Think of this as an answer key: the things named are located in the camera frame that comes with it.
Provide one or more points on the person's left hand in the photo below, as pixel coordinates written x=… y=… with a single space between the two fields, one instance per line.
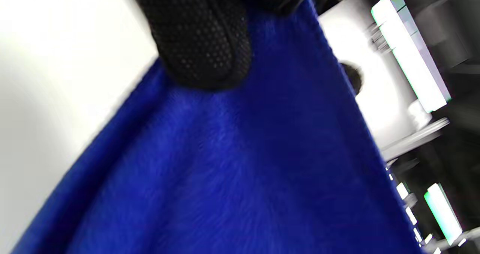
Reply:
x=198 y=40

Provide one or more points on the blue towel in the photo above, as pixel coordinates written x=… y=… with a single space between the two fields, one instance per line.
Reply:
x=243 y=164

